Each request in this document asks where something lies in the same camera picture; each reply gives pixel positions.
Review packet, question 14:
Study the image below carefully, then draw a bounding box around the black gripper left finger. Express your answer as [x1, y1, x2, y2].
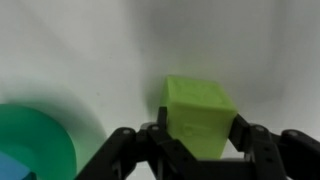
[74, 106, 201, 180]

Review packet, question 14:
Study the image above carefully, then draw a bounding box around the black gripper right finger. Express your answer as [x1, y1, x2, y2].
[228, 113, 320, 180]

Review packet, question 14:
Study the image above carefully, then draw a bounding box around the light blue block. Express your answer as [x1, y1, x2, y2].
[0, 151, 33, 180]

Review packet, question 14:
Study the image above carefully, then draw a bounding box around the light green cube block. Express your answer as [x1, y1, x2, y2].
[159, 75, 238, 160]

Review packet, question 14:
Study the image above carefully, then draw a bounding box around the green bowl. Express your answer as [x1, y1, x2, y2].
[0, 103, 78, 180]

